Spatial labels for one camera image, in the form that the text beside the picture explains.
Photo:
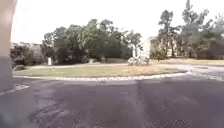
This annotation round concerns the pale cobblestone kerb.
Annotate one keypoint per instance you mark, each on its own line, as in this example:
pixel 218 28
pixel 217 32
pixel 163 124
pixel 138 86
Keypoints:
pixel 100 79

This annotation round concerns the dry grass island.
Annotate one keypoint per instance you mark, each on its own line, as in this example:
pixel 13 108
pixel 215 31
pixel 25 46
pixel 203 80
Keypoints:
pixel 93 71

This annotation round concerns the group of trees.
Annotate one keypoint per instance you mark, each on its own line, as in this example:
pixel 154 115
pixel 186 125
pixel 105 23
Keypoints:
pixel 193 33
pixel 90 43

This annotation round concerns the grey asphalt road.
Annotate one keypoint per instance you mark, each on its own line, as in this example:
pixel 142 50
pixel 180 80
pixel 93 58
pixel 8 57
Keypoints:
pixel 116 100

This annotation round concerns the white building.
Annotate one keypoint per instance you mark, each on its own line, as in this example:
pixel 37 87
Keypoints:
pixel 145 48

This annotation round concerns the dry grass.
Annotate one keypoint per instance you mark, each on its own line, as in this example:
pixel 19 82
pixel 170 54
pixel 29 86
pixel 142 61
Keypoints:
pixel 193 61

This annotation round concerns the pale stone strip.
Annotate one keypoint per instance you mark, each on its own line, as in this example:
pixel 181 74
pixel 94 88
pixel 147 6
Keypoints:
pixel 16 88

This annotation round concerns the white post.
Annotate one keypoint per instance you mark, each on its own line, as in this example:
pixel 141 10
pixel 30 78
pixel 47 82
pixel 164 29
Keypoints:
pixel 49 61

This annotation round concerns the building wall corner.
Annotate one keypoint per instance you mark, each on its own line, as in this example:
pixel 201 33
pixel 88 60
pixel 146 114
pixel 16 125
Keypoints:
pixel 6 40

